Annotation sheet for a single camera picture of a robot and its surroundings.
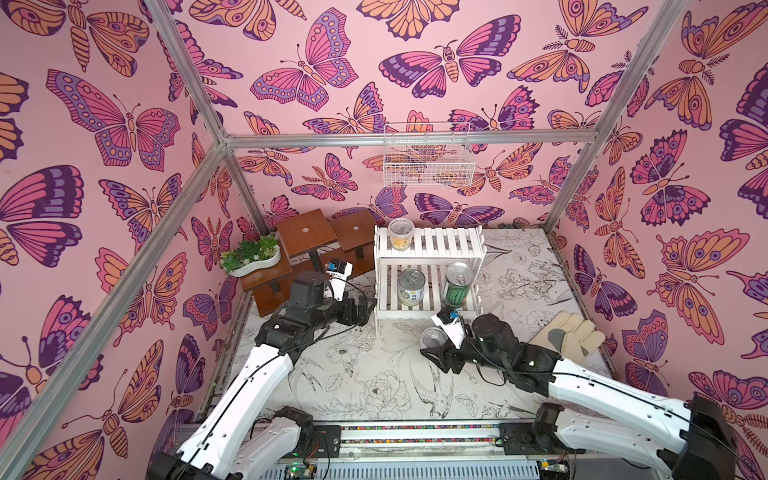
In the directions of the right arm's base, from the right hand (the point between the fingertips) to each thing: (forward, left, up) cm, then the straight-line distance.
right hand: (425, 344), depth 73 cm
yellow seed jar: (+22, +6, +17) cm, 28 cm away
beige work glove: (+10, -45, -15) cm, 48 cm away
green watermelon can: (+14, -8, +8) cm, 19 cm away
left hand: (+10, +16, +6) cm, 20 cm away
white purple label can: (+15, +3, +4) cm, 16 cm away
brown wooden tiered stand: (+28, +33, +6) cm, 44 cm away
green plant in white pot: (+23, +49, +6) cm, 55 cm away
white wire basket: (+62, -4, +9) cm, 63 cm away
